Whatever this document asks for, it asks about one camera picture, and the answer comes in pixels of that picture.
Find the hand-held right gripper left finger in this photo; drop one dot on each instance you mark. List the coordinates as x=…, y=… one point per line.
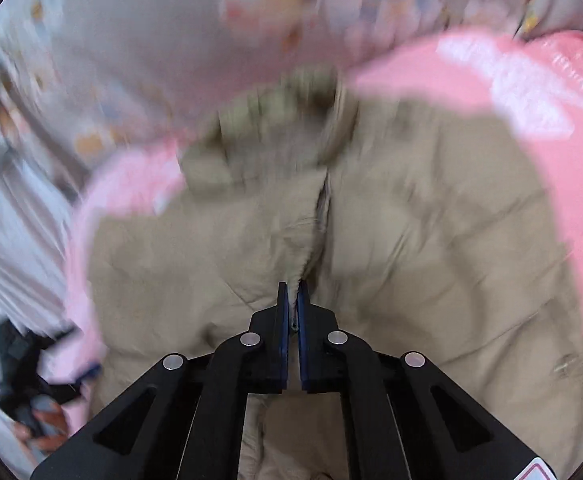
x=283, y=340

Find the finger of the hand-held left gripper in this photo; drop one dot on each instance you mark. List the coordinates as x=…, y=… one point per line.
x=71, y=391

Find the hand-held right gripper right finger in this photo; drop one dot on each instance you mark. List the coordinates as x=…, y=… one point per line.
x=303, y=345

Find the beige puffer jacket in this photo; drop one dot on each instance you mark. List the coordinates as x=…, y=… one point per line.
x=421, y=235

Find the person's left hand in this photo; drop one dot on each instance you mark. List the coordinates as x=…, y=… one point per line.
x=53, y=412

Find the white satin curtain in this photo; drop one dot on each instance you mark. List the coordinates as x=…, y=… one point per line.
x=16, y=240

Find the pink blanket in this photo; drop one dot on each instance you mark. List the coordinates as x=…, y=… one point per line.
x=571, y=160

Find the grey floral bedsheet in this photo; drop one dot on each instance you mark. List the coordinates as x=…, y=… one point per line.
x=146, y=35

